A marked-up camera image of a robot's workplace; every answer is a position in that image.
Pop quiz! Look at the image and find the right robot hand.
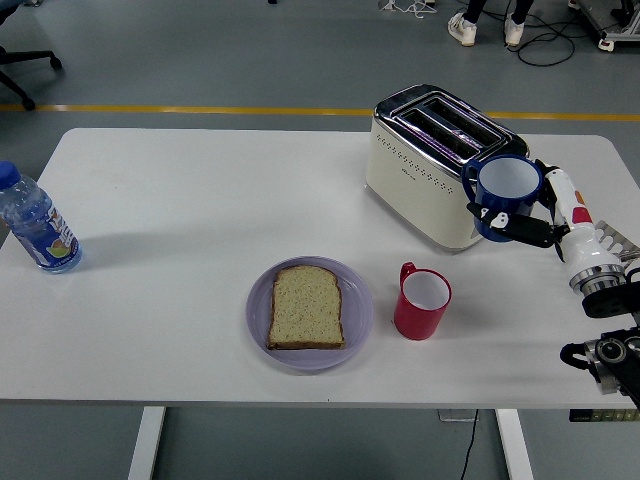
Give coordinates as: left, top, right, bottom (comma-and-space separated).
466, 158, 622, 282

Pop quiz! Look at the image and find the blue enamel cup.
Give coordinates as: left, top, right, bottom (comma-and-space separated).
460, 154, 544, 244

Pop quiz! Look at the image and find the red enamel cup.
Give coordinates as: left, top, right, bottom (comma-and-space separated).
393, 261, 454, 342

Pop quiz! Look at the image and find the bread slice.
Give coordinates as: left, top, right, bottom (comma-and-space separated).
266, 266, 347, 351

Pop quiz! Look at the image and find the metal toast rack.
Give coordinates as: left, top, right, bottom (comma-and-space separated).
594, 219, 640, 262

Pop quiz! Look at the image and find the cream toaster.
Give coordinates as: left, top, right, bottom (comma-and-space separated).
363, 83, 531, 255

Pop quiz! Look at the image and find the black table control panel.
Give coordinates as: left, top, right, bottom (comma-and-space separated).
569, 409, 640, 424

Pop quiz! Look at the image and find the white table leg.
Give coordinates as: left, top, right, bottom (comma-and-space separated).
495, 408, 534, 480
127, 406, 167, 480

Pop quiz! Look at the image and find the grey box under table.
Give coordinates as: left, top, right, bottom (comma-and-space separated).
437, 409, 479, 424

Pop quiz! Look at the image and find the purple plate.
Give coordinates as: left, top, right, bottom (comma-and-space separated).
246, 256, 375, 371

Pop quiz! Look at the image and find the person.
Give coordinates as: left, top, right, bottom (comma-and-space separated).
447, 0, 526, 48

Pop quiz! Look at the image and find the plastic bottle with blue cap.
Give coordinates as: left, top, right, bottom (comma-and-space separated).
0, 159, 84, 275

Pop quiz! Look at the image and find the black office chair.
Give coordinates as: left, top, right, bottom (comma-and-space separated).
0, 0, 65, 111

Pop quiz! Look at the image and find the black floor cable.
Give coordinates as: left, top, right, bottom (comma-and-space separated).
479, 0, 601, 67

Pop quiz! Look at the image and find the white equipment frame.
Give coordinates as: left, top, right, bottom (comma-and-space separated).
568, 0, 640, 52

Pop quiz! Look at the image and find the black cable under table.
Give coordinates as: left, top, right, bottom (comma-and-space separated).
458, 409, 480, 480

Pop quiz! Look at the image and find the white cable bundle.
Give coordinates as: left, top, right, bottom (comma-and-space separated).
378, 0, 437, 21

